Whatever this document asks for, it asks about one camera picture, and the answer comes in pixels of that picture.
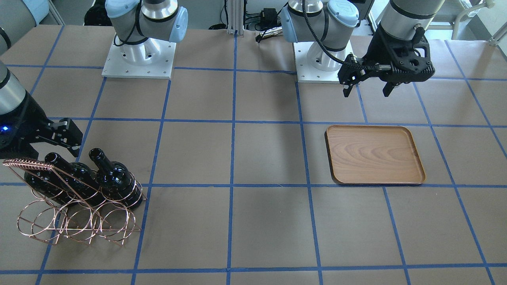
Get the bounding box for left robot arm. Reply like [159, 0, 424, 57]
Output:
[280, 0, 444, 97]

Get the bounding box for wooden tray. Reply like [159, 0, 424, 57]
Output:
[325, 125, 426, 185]

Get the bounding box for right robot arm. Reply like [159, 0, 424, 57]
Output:
[0, 0, 188, 159]

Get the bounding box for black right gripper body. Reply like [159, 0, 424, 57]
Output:
[0, 93, 83, 159]

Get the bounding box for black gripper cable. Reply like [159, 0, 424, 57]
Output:
[302, 0, 381, 72]

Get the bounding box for black wine bottle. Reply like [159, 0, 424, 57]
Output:
[24, 170, 72, 205]
[44, 153, 106, 207]
[89, 148, 143, 211]

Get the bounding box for copper wire bottle basket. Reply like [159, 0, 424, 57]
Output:
[2, 158, 148, 247]

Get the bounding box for aluminium frame post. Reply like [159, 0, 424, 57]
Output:
[225, 0, 246, 37]

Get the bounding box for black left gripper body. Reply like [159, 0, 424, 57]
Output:
[337, 24, 436, 86]

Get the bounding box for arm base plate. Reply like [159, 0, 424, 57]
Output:
[102, 38, 176, 79]
[293, 42, 342, 84]

